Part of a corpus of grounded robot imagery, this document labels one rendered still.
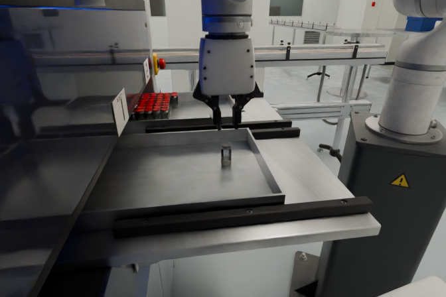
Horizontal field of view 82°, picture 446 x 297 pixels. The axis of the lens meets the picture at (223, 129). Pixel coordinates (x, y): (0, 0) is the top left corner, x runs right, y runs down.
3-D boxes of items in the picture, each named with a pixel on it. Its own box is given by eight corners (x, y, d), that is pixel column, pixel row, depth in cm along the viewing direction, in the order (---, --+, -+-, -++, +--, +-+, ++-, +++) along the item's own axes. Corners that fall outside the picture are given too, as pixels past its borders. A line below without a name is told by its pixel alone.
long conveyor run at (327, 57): (101, 72, 157) (95, 45, 150) (107, 67, 171) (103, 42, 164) (385, 64, 180) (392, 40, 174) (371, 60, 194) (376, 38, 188)
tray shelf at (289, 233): (48, 273, 34) (44, 264, 33) (136, 103, 97) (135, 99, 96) (379, 235, 40) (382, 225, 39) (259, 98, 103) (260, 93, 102)
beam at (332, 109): (159, 128, 181) (157, 112, 176) (160, 124, 188) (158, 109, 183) (368, 117, 201) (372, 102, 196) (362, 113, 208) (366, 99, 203)
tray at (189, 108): (115, 134, 68) (113, 122, 67) (133, 103, 92) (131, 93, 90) (241, 127, 73) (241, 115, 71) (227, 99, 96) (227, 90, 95)
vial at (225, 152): (222, 166, 54) (222, 148, 52) (220, 161, 56) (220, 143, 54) (231, 166, 54) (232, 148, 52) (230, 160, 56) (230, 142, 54)
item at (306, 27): (341, 34, 425) (343, 24, 418) (332, 34, 423) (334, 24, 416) (273, 24, 749) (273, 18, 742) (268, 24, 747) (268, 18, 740)
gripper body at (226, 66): (251, 27, 48) (248, 86, 52) (195, 28, 47) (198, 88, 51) (261, 29, 41) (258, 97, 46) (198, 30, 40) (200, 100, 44)
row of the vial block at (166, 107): (161, 125, 73) (160, 110, 71) (165, 105, 89) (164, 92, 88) (169, 124, 74) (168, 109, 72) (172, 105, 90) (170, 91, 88)
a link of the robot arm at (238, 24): (248, 14, 47) (247, 32, 48) (200, 15, 46) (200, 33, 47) (260, 15, 40) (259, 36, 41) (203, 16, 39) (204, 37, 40)
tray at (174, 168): (60, 234, 38) (54, 215, 36) (107, 148, 61) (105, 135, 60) (283, 211, 42) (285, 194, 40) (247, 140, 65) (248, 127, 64)
